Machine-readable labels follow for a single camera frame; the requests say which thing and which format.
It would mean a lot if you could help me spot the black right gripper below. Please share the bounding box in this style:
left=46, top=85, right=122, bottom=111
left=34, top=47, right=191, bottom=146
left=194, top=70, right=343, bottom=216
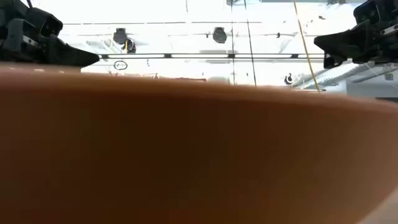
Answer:
left=313, top=9, right=398, bottom=69

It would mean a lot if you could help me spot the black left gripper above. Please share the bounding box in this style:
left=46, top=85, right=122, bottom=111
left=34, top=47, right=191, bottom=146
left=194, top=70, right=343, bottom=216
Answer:
left=0, top=0, right=100, bottom=68

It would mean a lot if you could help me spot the orange round plate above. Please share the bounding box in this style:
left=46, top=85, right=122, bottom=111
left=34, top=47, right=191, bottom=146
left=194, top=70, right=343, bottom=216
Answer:
left=0, top=61, right=398, bottom=224

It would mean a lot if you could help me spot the white ventilation duct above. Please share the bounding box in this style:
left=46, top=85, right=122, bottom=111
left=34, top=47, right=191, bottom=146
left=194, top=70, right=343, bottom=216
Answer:
left=298, top=63, right=358, bottom=91

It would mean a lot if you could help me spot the yellow cable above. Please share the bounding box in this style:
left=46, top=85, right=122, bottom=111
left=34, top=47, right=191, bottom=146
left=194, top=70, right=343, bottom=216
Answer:
left=292, top=0, right=321, bottom=93

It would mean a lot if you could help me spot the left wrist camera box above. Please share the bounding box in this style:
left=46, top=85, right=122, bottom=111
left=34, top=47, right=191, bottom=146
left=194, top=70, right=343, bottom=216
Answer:
left=26, top=6, right=64, bottom=38

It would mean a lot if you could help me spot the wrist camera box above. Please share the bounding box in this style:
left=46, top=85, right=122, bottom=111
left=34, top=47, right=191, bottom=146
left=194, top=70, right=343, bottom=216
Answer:
left=353, top=0, right=382, bottom=24
left=26, top=6, right=64, bottom=38

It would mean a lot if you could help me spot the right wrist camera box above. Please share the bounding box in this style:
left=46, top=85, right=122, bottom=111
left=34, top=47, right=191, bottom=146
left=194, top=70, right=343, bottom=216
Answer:
left=353, top=0, right=382, bottom=24

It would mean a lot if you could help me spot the black ceiling cable reel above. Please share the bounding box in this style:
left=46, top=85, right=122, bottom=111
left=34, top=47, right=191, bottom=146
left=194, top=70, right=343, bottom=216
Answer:
left=212, top=27, right=228, bottom=44
left=113, top=27, right=128, bottom=45

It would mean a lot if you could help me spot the thick black hanging cable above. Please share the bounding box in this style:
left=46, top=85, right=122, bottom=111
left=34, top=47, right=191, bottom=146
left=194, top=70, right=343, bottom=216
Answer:
left=243, top=0, right=257, bottom=87

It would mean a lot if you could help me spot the thin black hanging cable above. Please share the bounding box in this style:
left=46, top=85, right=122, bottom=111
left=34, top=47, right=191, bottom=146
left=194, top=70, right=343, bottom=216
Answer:
left=230, top=0, right=236, bottom=85

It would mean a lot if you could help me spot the ceiling light rail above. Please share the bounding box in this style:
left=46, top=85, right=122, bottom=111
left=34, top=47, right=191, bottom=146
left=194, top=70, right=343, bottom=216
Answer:
left=99, top=53, right=326, bottom=60

